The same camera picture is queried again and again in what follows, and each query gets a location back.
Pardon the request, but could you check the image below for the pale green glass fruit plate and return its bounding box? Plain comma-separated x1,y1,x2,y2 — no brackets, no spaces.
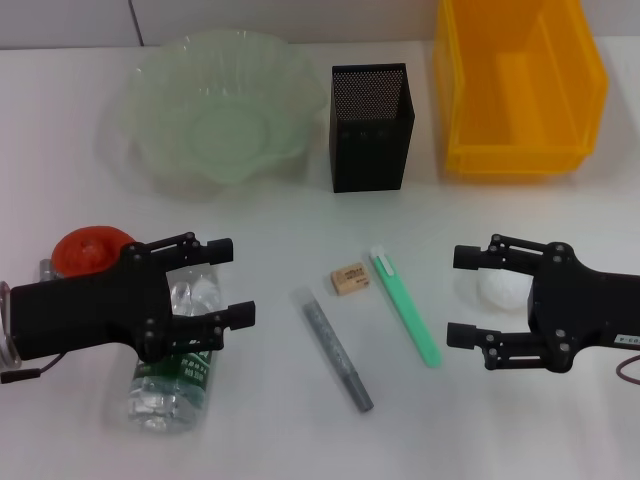
119,28,326,190

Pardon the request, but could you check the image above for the right arm gripper cable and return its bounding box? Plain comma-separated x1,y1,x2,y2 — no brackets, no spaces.
616,353,640,386

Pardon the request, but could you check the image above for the yellow plastic bin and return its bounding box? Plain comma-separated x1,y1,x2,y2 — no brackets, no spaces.
432,0,610,176

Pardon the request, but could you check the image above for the green utility knife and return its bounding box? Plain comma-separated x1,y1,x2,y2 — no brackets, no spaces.
369,244,443,369

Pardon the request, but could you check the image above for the left arm gripper cable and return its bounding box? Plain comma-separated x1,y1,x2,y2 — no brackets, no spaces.
0,257,69,385

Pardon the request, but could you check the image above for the arm gripper cable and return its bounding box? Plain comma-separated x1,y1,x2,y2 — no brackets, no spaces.
616,353,640,386
0,257,69,385

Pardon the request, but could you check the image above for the white paper ball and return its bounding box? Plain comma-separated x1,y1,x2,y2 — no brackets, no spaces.
474,269,534,312

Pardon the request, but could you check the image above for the black mesh pen holder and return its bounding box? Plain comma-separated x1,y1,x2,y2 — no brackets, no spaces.
328,62,417,194

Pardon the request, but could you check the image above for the clear green-label water bottle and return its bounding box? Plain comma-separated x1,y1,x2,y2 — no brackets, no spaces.
127,267,224,435

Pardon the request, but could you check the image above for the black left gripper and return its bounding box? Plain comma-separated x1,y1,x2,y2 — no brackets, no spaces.
10,231,257,364

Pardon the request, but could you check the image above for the red orange fruit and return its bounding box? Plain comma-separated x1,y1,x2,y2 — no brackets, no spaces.
53,225,136,278

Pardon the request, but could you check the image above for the grey marker pen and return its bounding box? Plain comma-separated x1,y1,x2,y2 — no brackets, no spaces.
293,285,375,415

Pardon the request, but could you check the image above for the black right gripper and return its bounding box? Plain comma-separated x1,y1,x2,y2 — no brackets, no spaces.
446,233,640,374

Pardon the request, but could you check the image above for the small tan eraser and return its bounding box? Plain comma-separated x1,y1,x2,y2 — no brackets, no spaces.
329,266,372,298

